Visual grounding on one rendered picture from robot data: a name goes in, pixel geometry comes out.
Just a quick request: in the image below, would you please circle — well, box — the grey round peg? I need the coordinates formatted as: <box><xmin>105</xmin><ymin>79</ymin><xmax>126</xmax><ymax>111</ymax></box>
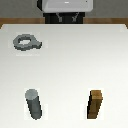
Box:
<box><xmin>24</xmin><ymin>88</ymin><xmax>44</xmax><ymax>120</ymax></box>

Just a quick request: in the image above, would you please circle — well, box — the brown square peg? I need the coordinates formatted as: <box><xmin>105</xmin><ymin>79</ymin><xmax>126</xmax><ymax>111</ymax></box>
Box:
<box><xmin>87</xmin><ymin>89</ymin><xmax>103</xmax><ymax>120</ymax></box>

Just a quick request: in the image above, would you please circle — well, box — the grey loop with handle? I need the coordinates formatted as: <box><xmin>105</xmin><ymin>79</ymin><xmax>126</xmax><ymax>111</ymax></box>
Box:
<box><xmin>12</xmin><ymin>33</ymin><xmax>44</xmax><ymax>51</ymax></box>

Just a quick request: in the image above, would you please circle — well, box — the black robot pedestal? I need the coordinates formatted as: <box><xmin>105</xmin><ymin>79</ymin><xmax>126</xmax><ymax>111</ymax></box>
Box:
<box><xmin>44</xmin><ymin>11</ymin><xmax>86</xmax><ymax>25</ymax></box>

